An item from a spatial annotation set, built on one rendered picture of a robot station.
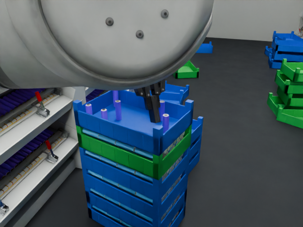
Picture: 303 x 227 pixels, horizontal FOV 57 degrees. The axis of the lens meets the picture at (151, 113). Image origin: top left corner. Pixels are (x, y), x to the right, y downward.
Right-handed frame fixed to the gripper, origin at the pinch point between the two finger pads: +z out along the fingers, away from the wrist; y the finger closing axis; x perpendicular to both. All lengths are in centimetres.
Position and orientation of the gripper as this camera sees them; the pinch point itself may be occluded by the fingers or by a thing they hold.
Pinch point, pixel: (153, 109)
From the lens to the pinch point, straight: 73.4
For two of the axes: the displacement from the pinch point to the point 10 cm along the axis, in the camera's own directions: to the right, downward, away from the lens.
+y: 8.8, -2.1, 4.2
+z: 1.6, 9.8, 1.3
